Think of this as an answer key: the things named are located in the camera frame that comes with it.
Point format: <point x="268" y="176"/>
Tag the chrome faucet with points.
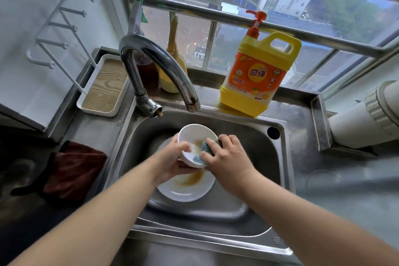
<point x="156" y="66"/>

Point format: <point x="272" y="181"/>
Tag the white dirty plate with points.
<point x="187" y="186"/>

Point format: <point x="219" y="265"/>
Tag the white drying rack with tray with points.
<point x="93" y="66"/>

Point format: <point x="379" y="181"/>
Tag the stainless steel sink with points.
<point x="205" y="175"/>

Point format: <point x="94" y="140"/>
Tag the blue dish sponge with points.
<point x="205" y="148"/>

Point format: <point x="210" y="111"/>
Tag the yellow dish soap bottle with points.
<point x="258" y="78"/>

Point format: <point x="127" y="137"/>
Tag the white drain pipe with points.
<point x="364" y="116"/>

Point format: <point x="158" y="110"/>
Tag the dark red cloth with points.
<point x="71" y="170"/>

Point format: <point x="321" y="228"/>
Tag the person's right hand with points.
<point x="229" y="164"/>

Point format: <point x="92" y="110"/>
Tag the person's left forearm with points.
<point x="90" y="219"/>

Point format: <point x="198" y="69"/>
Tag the metal window frame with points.
<point x="255" y="22"/>

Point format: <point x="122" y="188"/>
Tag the person's right middle finger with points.
<point x="212" y="144"/>

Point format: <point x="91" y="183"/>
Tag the person's left thumb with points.
<point x="183" y="145"/>

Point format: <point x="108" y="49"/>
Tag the person's right forearm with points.
<point x="311" y="228"/>

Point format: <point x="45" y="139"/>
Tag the dark glass jar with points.
<point x="148" y="72"/>

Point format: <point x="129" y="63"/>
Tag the person's left hand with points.
<point x="168" y="163"/>

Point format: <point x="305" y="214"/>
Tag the white ceramic bowl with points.
<point x="196" y="142"/>

